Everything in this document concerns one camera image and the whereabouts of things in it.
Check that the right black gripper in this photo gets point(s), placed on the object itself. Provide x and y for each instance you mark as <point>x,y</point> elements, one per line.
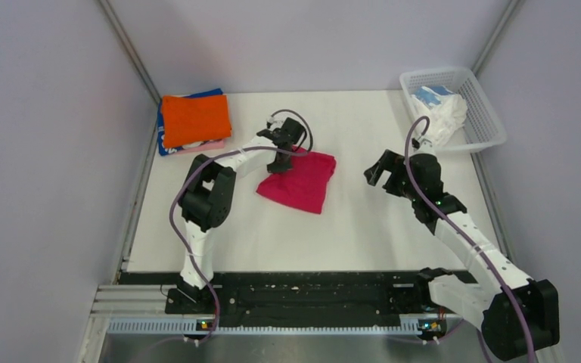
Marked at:
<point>392,162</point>

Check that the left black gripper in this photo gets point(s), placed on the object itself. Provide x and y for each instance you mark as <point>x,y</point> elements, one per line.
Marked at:
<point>273,168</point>

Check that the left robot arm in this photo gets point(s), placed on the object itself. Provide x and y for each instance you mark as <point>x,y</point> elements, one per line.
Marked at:
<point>205,199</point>

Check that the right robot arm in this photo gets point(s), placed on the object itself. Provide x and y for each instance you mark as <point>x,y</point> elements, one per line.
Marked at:
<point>513,313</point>

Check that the white crumpled t-shirt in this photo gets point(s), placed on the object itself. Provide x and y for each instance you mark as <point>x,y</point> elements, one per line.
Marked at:
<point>445,119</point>

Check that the white plastic basket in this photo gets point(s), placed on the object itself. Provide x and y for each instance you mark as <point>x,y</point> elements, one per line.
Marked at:
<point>482,127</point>

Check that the light pink folded t-shirt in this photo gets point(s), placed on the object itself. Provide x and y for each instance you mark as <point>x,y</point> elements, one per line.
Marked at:
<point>200,146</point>

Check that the light blue cloth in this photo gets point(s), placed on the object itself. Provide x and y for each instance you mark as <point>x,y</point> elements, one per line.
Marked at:
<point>432,96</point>

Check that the orange folded t-shirt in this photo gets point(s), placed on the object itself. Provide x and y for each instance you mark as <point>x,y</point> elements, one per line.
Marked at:
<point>191,120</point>

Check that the blue folded t-shirt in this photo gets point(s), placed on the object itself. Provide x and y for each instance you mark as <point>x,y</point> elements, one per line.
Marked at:
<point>161,131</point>

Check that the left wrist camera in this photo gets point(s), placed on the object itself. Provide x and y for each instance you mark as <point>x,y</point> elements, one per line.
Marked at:
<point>275,122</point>

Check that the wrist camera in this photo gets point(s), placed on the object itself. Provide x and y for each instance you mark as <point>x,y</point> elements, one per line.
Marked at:
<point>423,146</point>
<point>275,122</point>

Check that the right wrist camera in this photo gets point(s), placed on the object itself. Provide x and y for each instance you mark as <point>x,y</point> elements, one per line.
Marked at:
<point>423,146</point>

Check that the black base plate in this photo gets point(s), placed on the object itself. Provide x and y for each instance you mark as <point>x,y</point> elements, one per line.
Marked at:
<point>315,299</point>

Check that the white cable duct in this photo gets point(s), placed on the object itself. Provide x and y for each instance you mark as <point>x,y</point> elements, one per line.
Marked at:
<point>193,327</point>

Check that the aluminium rail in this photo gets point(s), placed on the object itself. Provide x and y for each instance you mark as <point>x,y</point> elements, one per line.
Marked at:
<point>130,300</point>

